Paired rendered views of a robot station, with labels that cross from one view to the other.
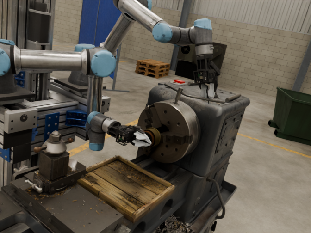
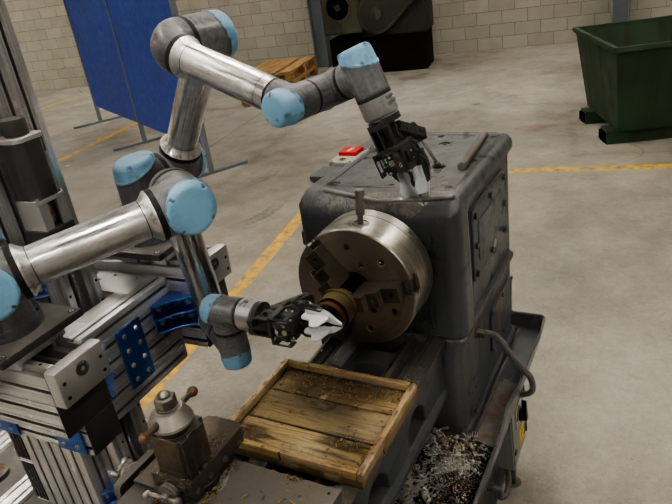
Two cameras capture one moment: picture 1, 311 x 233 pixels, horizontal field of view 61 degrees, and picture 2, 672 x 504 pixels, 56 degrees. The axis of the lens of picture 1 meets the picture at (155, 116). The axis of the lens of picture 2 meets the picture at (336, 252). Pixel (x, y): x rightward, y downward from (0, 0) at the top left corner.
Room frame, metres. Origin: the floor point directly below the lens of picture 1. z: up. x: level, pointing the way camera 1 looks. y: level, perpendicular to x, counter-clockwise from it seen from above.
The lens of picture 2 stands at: (-0.10, -0.02, 1.82)
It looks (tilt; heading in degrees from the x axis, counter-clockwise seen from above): 25 degrees down; 0
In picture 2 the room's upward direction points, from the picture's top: 9 degrees counter-clockwise
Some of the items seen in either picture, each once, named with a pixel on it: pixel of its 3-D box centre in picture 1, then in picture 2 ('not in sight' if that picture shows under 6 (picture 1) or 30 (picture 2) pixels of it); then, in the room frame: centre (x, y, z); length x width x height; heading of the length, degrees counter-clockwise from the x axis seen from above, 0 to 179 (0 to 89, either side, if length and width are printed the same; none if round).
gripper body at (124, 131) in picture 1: (122, 132); (278, 321); (1.15, 0.14, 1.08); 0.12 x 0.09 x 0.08; 59
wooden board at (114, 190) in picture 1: (124, 183); (319, 415); (1.04, 0.07, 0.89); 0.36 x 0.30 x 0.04; 59
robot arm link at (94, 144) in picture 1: (96, 137); (231, 342); (1.25, 0.27, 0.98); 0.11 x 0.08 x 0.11; 26
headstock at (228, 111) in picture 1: (195, 120); (414, 221); (1.65, -0.26, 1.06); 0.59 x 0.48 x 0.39; 149
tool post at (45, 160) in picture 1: (55, 162); (182, 441); (0.80, 0.30, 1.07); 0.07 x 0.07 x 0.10; 59
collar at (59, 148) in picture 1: (54, 144); (169, 414); (0.80, 0.31, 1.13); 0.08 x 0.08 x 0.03
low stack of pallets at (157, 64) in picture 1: (153, 68); (280, 80); (9.48, 0.43, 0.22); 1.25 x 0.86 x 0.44; 162
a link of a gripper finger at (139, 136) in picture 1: (141, 137); (319, 321); (1.10, 0.04, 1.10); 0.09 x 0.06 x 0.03; 59
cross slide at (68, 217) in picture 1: (60, 200); (219, 502); (0.76, 0.26, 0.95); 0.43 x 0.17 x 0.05; 59
